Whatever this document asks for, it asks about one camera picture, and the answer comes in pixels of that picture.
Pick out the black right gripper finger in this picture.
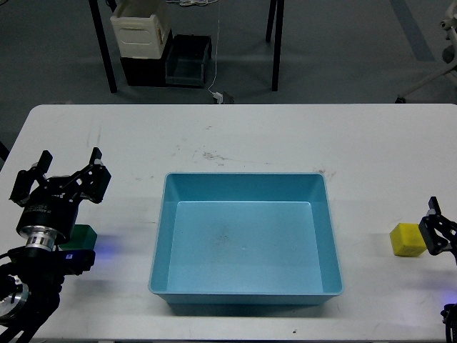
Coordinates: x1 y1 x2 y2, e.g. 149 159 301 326
418 197 456 256

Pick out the black storage box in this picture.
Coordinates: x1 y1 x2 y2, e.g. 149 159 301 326
120 31 174 87

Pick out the black table leg right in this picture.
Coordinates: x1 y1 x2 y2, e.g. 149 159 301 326
265 0 285 91

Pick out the white office chair base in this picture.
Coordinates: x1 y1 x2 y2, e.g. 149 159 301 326
394 3 457 104

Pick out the black table leg left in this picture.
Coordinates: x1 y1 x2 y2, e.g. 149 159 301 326
88 0 117 94

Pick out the light blue plastic box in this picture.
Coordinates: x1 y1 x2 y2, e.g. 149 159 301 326
149 173 344 306

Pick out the yellow block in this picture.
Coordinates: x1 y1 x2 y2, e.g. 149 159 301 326
390 223 427 257

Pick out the cream plastic crate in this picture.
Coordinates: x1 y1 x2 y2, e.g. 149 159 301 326
110 0 171 59

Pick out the green block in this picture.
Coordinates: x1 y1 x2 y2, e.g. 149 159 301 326
59 224 97 251

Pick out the white cable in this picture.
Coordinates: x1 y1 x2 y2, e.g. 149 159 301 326
208 0 221 94

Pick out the grey plastic bin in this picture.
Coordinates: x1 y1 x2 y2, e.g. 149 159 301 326
165 34 212 88

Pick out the white power adapter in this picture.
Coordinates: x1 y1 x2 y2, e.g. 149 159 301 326
212 92 224 104

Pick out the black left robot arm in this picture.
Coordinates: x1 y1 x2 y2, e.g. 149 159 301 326
1 147 111 342

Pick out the black table leg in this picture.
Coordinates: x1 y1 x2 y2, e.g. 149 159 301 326
88 0 117 94
265 0 285 91

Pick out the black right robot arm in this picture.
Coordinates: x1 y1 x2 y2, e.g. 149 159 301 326
418 197 456 342

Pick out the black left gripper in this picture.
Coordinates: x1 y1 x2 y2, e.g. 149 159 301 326
9 147 111 240

